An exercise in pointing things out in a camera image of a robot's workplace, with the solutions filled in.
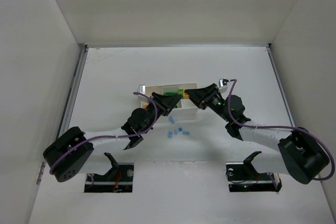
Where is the yellow striped lego brick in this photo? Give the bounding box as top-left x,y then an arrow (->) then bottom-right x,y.
178,89 -> 190,99

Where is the green lego brick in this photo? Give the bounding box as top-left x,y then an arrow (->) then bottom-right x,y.
164,92 -> 179,96

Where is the white three-compartment container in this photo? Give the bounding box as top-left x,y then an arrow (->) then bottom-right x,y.
138,83 -> 198,122

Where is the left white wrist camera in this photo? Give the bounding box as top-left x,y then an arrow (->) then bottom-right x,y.
138,85 -> 146,94

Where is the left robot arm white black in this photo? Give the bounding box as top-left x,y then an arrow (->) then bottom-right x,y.
43,92 -> 182,183

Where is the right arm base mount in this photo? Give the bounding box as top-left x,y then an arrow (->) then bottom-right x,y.
225,151 -> 282,193

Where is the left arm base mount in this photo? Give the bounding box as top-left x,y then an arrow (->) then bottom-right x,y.
84,153 -> 134,193

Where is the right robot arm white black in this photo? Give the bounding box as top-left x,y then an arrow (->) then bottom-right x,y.
185,84 -> 335,185

